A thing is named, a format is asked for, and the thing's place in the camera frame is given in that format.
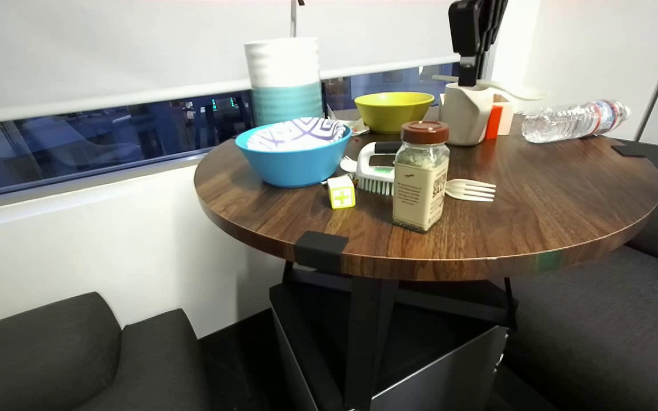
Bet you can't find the black table edge clip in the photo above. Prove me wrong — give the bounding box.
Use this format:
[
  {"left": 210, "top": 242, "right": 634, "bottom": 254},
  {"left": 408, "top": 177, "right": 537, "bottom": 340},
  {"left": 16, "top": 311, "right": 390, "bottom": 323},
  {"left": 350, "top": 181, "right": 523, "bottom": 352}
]
[{"left": 294, "top": 230, "right": 351, "bottom": 271}]

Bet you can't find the dark window pane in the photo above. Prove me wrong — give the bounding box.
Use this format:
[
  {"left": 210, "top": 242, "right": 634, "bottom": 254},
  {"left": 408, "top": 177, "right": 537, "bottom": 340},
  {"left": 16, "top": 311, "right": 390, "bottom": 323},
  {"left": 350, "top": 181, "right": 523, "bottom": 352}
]
[{"left": 0, "top": 62, "right": 462, "bottom": 206}]

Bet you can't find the blue bowl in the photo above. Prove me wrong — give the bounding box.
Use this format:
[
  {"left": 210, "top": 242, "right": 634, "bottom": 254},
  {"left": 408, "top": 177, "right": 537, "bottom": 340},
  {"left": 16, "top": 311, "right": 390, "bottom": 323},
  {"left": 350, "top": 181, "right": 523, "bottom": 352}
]
[{"left": 234, "top": 116, "right": 356, "bottom": 192}]

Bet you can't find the yellow bowl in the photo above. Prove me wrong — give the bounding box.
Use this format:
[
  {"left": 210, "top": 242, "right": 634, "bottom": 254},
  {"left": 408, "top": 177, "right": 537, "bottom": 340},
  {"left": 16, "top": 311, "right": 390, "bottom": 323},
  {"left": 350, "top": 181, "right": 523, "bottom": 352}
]
[{"left": 351, "top": 89, "right": 437, "bottom": 136}]

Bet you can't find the clear plastic water bottle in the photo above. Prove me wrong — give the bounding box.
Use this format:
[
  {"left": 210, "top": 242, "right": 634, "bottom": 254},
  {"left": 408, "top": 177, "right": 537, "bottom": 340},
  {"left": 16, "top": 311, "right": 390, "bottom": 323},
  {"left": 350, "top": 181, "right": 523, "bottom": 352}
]
[{"left": 519, "top": 95, "right": 633, "bottom": 145}]

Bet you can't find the white plastic fork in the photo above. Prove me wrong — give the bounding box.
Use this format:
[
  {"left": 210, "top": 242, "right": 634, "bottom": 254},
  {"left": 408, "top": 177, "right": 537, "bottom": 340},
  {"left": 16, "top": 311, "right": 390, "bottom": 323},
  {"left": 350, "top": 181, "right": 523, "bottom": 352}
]
[{"left": 443, "top": 175, "right": 500, "bottom": 206}]

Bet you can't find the glass spice jar brown lid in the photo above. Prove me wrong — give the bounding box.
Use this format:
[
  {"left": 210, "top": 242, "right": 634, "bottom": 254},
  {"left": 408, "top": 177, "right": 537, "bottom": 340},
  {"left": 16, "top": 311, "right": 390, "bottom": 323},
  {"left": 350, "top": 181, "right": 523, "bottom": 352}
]
[{"left": 390, "top": 119, "right": 453, "bottom": 235}]

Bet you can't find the white and teal vase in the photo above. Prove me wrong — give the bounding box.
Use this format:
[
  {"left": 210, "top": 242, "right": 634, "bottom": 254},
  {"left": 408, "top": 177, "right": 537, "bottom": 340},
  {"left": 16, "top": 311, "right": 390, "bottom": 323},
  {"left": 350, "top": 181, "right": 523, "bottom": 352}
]
[{"left": 242, "top": 33, "right": 327, "bottom": 127}]

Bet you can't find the white roller blind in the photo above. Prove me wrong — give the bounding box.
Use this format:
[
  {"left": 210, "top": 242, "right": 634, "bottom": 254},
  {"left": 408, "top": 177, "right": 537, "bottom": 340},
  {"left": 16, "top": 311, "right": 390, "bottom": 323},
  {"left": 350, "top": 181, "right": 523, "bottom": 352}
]
[{"left": 0, "top": 0, "right": 462, "bottom": 127}]

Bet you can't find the white blue-patterned cloth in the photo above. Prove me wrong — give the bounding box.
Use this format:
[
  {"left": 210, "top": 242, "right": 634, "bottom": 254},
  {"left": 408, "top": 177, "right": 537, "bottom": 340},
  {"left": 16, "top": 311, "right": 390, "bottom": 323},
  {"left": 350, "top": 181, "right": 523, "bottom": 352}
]
[{"left": 254, "top": 116, "right": 348, "bottom": 153}]

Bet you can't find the black metal table base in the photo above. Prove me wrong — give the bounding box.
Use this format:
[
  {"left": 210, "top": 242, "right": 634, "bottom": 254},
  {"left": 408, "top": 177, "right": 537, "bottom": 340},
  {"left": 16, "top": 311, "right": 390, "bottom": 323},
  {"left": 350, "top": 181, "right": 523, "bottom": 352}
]
[{"left": 278, "top": 259, "right": 519, "bottom": 411}]

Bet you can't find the yellow green small block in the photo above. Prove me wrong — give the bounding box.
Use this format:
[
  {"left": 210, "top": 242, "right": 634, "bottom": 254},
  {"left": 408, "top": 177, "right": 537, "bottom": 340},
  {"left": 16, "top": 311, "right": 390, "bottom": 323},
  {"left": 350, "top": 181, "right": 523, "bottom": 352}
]
[{"left": 325, "top": 174, "right": 360, "bottom": 211}]

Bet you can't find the grey plastic cup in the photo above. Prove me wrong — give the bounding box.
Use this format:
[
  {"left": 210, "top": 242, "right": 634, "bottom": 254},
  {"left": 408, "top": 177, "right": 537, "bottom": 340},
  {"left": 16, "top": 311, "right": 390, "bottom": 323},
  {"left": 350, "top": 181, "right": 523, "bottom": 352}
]
[{"left": 438, "top": 81, "right": 500, "bottom": 149}]

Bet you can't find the white scrubbing brush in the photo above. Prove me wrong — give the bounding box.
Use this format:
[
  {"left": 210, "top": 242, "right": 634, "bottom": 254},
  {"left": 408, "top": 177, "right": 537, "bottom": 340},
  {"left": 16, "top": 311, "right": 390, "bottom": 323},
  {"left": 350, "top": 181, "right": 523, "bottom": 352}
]
[{"left": 339, "top": 138, "right": 405, "bottom": 198}]

